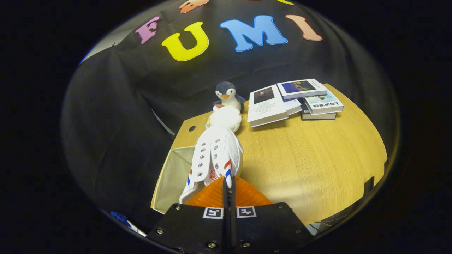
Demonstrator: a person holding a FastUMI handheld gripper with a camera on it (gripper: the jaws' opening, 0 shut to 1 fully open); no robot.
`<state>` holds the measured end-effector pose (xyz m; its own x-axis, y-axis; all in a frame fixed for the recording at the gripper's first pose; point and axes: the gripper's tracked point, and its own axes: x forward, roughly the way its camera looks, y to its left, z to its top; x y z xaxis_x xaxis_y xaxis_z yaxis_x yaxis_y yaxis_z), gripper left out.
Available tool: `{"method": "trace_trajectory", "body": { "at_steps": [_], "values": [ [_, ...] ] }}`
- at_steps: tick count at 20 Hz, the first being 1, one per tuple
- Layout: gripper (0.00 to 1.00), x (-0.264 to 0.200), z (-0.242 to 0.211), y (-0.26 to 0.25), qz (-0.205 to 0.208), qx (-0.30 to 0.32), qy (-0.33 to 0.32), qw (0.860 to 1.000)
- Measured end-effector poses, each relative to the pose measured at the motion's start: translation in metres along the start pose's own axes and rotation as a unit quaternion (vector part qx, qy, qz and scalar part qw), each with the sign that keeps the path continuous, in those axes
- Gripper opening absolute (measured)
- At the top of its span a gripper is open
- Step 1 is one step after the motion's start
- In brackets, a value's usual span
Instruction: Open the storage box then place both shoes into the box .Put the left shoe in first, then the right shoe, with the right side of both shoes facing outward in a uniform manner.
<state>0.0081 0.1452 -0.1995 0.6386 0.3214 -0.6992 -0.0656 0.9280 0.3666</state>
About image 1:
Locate white striped canvas shoe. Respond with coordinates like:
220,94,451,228
179,126,244,205

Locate thin white book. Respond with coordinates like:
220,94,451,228
284,99,303,116

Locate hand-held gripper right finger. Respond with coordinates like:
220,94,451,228
231,175,314,254

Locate dark grey book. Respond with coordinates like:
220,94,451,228
300,99,337,121

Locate blue and white object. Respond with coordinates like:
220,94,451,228
109,211,147,237

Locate grey fabric storage box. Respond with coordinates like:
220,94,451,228
151,146,198,214

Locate pale landscape cover book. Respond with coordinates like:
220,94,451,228
304,91,344,115

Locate white plush toy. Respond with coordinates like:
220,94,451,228
206,105,243,134

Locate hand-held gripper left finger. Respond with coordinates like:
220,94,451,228
147,176,232,254

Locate grey penguin plush toy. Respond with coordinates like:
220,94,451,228
213,81,246,114

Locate blue picture cover book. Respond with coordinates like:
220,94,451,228
276,79,328,100

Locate white portrait cover book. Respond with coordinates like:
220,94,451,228
247,84,289,128

